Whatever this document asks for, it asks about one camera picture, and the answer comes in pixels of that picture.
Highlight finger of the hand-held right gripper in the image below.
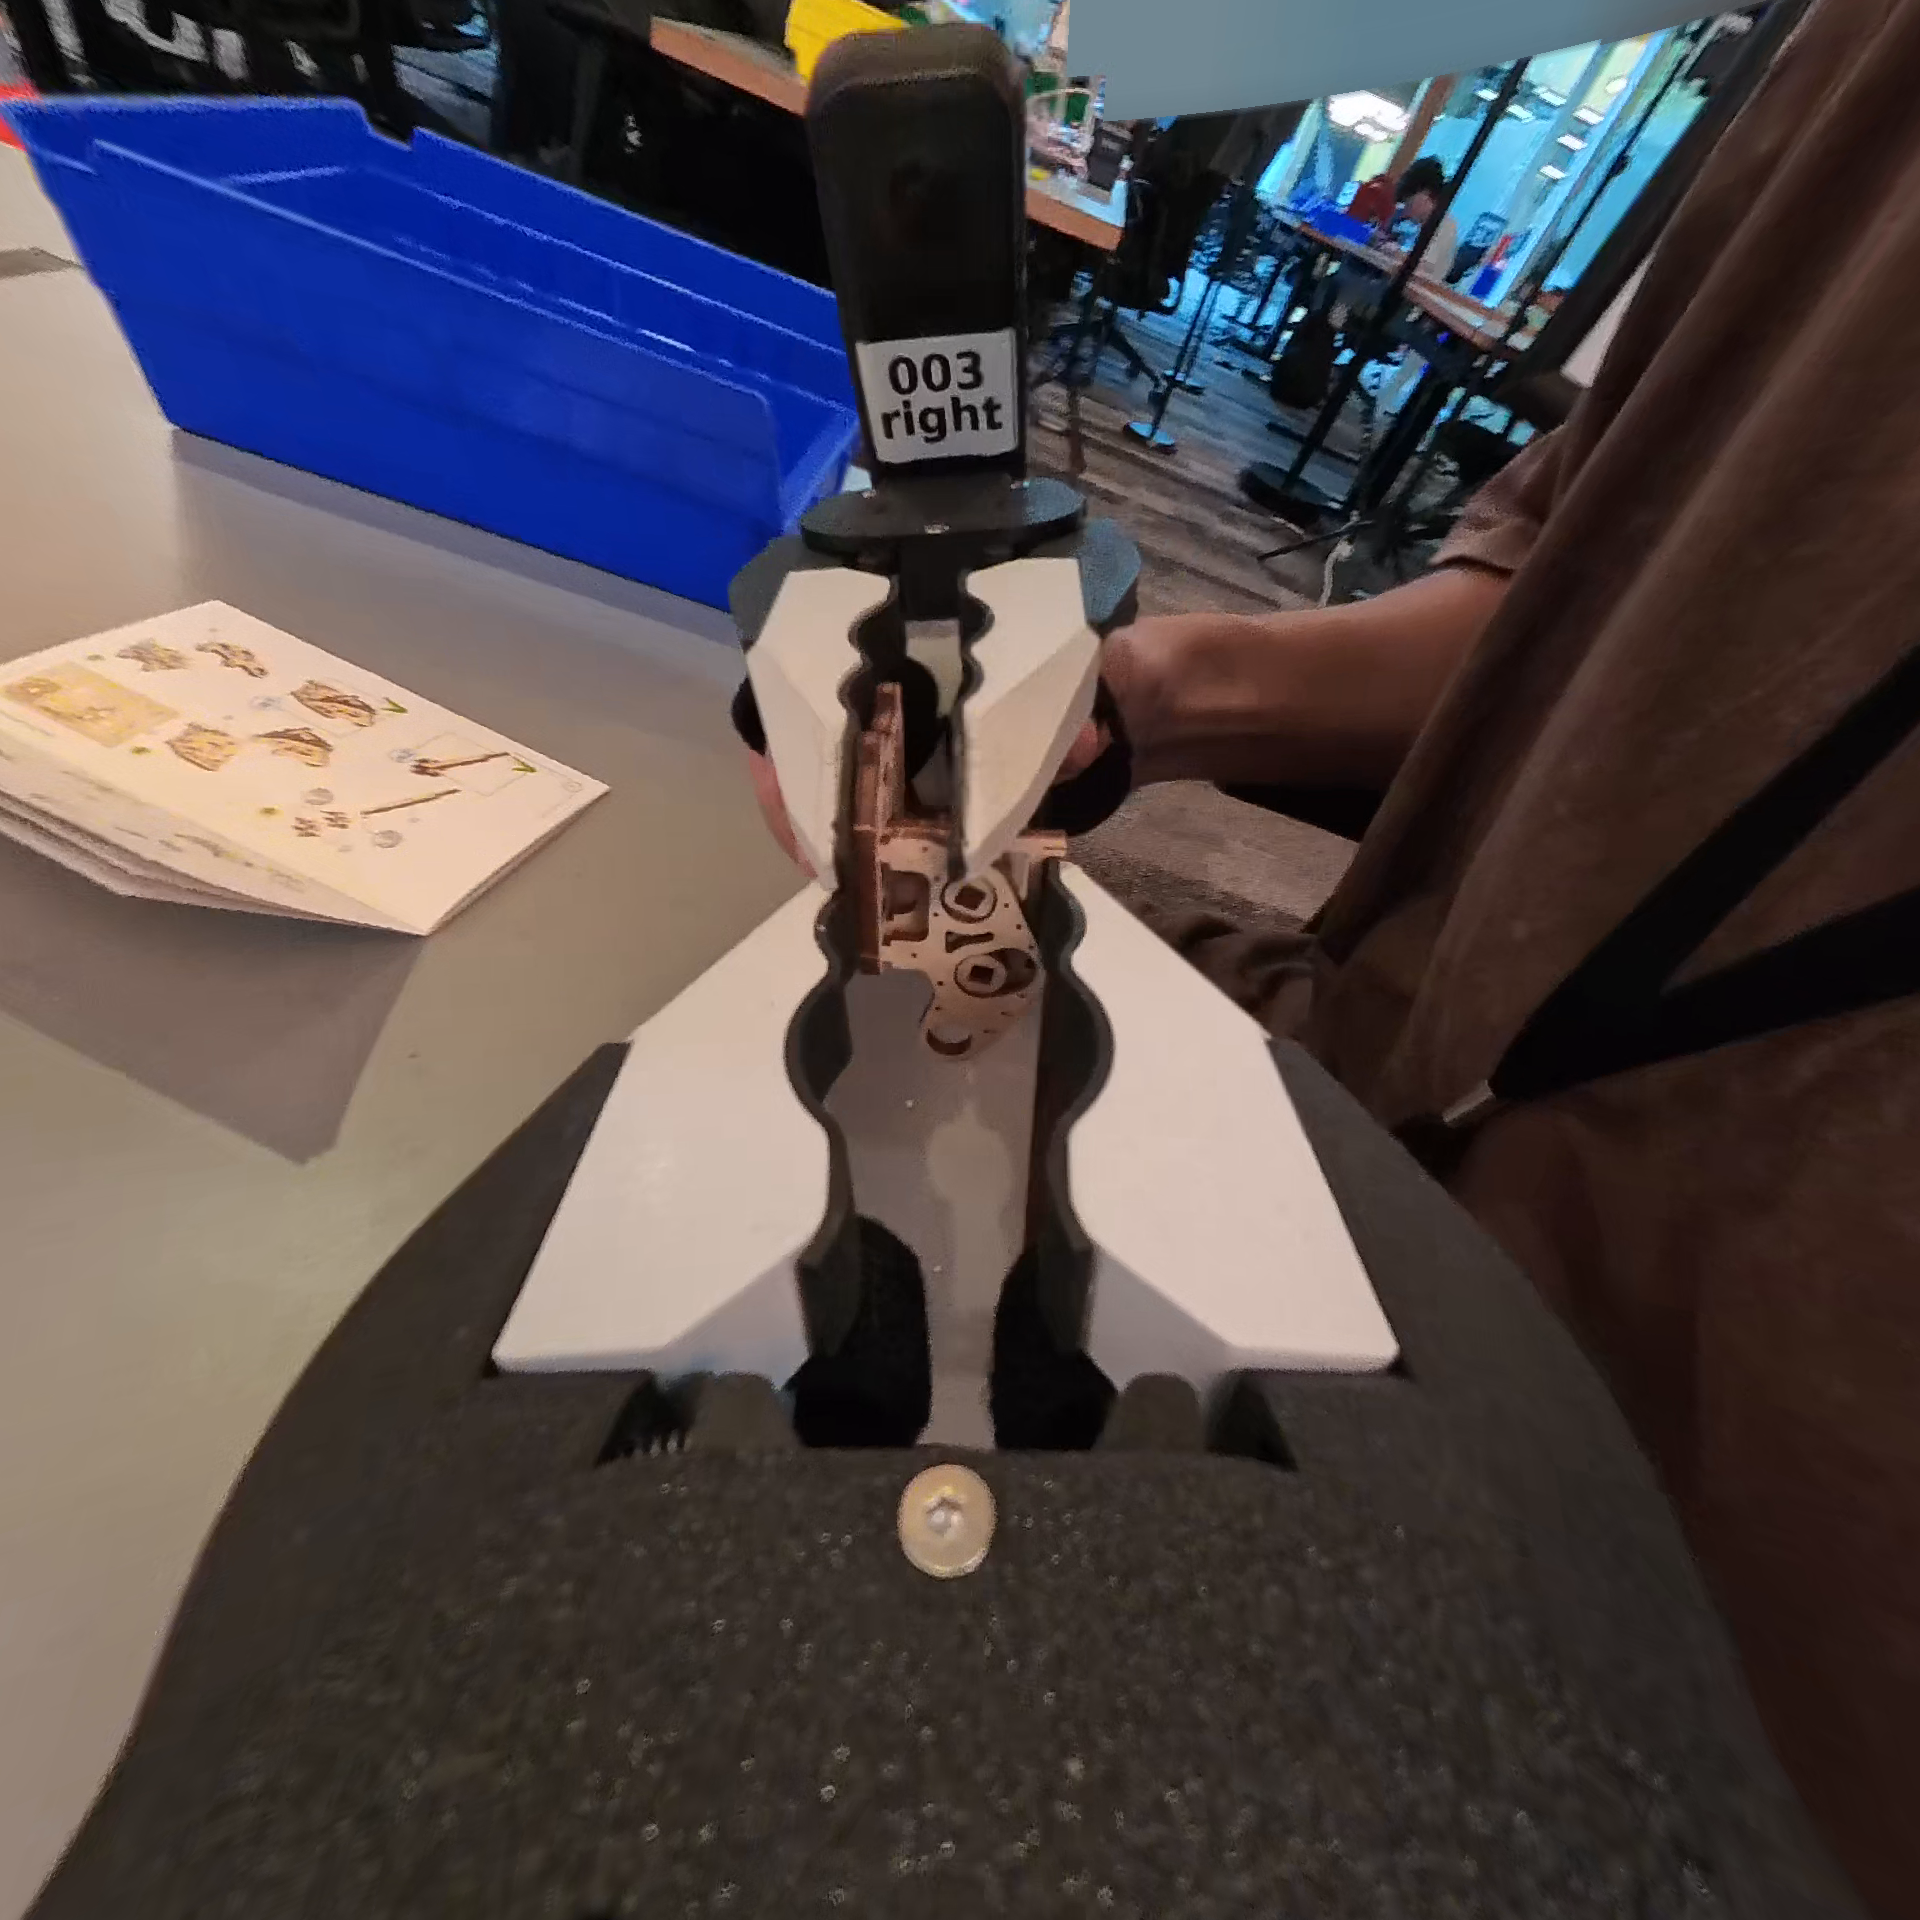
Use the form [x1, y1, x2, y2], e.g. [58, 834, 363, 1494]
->
[738, 567, 903, 889]
[942, 552, 1107, 875]

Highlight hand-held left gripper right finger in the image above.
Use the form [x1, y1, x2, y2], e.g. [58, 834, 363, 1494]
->
[1040, 868, 1403, 1381]

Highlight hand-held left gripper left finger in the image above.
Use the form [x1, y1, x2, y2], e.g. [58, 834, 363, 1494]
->
[493, 882, 863, 1381]

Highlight narrow wooden model panel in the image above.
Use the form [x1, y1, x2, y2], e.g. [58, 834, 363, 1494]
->
[831, 681, 911, 965]

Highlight wooden model plate with holes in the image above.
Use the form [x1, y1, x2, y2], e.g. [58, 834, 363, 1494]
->
[875, 824, 1070, 1060]

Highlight person's right forearm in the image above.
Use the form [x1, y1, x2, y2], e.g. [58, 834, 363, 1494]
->
[1169, 567, 1509, 800]

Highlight person's right hand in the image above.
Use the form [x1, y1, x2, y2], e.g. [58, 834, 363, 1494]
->
[747, 618, 1209, 886]

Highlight wooden background table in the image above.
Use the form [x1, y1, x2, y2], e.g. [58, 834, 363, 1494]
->
[650, 16, 1129, 254]

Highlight person's leg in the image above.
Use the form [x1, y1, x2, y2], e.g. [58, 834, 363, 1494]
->
[1063, 778, 1364, 1039]

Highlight blue plastic bin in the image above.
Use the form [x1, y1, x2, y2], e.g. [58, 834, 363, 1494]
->
[0, 95, 843, 452]
[88, 140, 858, 614]

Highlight black stand pole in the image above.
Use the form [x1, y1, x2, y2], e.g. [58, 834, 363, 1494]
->
[1238, 58, 1532, 527]

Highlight background office desk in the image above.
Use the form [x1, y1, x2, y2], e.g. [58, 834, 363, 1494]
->
[1273, 202, 1569, 369]

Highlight illustrated instruction booklet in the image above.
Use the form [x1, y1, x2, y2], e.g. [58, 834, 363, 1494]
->
[0, 599, 614, 939]

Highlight person in brown shirt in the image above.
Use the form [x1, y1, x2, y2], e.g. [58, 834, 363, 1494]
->
[1318, 0, 1920, 1920]

